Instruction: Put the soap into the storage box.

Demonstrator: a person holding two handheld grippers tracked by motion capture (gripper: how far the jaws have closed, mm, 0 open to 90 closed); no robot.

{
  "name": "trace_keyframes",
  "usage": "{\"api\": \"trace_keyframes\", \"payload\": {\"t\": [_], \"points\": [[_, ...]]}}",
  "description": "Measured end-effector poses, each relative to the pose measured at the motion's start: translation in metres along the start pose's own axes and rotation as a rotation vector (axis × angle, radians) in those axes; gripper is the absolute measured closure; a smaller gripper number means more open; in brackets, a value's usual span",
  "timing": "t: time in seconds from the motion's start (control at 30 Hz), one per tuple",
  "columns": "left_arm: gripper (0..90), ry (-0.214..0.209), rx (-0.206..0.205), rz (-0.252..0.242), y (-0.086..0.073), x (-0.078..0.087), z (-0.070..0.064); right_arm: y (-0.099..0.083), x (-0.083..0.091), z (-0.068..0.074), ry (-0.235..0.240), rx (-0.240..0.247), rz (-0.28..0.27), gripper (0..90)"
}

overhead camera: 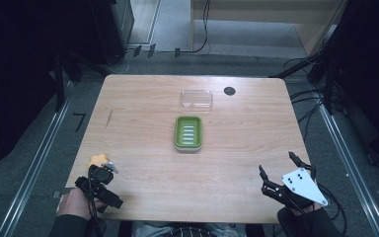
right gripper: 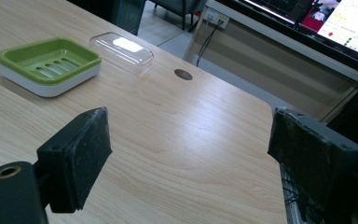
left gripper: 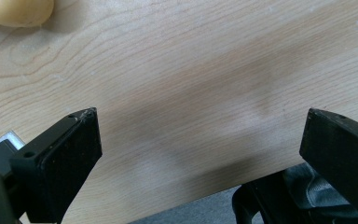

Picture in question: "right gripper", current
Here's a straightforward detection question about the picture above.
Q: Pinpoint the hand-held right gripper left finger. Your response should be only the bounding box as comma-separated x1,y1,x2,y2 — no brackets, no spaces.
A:
36,106,113,214

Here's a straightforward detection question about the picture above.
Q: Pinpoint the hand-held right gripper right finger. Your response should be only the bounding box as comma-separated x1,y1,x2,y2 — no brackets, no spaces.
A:
267,106,358,213

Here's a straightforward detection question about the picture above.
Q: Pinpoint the green and white soap dish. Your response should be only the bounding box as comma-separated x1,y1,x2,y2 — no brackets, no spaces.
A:
0,36,103,98

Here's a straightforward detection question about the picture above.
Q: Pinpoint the clear plastic lid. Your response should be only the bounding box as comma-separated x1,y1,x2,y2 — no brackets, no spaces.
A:
89,31,155,75

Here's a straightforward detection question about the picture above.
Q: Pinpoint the beige side table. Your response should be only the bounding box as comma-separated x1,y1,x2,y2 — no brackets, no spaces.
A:
183,0,358,124

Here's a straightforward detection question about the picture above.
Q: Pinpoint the computer monitor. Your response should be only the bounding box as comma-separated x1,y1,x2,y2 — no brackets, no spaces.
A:
229,0,358,62

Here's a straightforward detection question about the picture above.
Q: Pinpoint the dark cabinet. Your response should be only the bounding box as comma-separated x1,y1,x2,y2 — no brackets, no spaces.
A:
66,0,147,36

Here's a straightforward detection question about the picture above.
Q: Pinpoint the white power strip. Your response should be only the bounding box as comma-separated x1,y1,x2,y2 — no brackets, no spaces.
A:
203,7,231,30

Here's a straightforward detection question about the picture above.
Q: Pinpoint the dark chair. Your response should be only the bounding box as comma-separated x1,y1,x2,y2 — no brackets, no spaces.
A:
150,0,208,32

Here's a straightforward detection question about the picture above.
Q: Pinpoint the black cable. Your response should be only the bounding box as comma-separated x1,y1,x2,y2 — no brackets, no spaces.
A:
195,19,225,68

